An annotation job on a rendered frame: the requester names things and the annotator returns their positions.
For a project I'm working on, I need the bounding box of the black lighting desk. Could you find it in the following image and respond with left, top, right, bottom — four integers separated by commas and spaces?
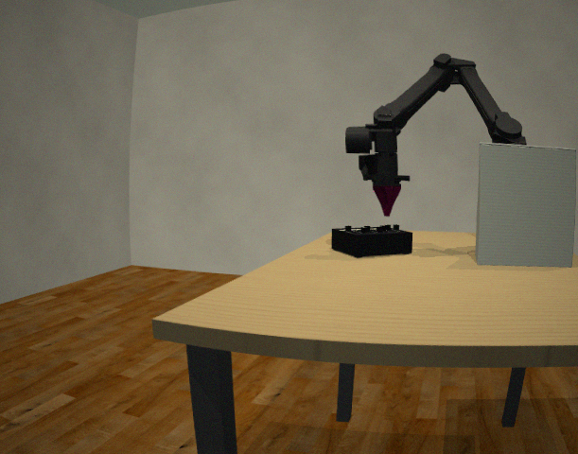
331, 224, 412, 258

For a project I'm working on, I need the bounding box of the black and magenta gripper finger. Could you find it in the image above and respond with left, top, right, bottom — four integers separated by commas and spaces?
382, 186, 401, 216
373, 186, 393, 217

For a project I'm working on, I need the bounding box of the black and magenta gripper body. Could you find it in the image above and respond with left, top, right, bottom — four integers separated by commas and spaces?
363, 153, 410, 186

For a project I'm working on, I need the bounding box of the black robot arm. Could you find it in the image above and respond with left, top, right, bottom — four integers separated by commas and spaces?
345, 54, 527, 176

